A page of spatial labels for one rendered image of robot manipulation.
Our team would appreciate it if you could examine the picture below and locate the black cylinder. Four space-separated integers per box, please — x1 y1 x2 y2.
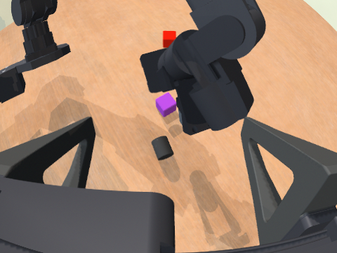
151 136 174 160

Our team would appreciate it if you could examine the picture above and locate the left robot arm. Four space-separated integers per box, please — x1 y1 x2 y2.
11 0 266 136

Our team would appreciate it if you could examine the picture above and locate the red cube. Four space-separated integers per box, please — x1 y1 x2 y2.
163 31 176 48

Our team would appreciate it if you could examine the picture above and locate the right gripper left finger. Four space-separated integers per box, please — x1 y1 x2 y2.
0 117 95 188

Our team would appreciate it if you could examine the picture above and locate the purple cube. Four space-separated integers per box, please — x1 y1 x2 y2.
156 92 176 117

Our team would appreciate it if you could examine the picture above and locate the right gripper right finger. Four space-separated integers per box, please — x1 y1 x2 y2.
241 117 337 245

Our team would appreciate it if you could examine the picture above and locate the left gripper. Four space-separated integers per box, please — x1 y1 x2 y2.
140 48 188 93

